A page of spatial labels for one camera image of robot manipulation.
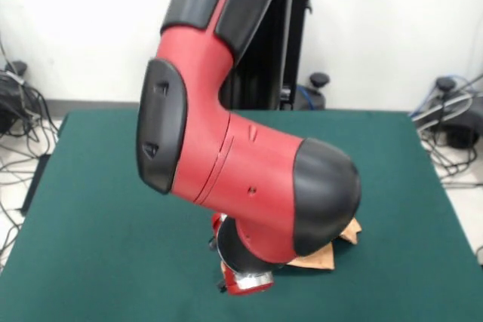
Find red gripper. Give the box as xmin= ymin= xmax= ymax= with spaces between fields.
xmin=207 ymin=212 xmax=275 ymax=296

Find blue cable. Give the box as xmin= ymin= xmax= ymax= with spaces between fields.
xmin=297 ymin=86 xmax=316 ymax=109

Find tan terry towel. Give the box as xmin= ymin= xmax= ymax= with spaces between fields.
xmin=286 ymin=217 xmax=362 ymax=272

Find black pedestal levelling knob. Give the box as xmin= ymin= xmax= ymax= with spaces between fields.
xmin=309 ymin=72 xmax=331 ymax=88

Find dark green table cloth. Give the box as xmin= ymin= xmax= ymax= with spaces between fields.
xmin=0 ymin=109 xmax=483 ymax=322

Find grey stand base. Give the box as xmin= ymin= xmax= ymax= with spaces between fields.
xmin=411 ymin=75 xmax=483 ymax=152
xmin=0 ymin=60 xmax=29 ymax=133

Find black pedestal base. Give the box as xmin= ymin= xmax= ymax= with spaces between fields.
xmin=281 ymin=86 xmax=328 ymax=111

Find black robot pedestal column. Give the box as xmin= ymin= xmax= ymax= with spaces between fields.
xmin=222 ymin=0 xmax=328 ymax=111

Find tangle of black cables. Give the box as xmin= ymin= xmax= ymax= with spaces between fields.
xmin=0 ymin=35 xmax=60 ymax=262
xmin=414 ymin=136 xmax=483 ymax=189

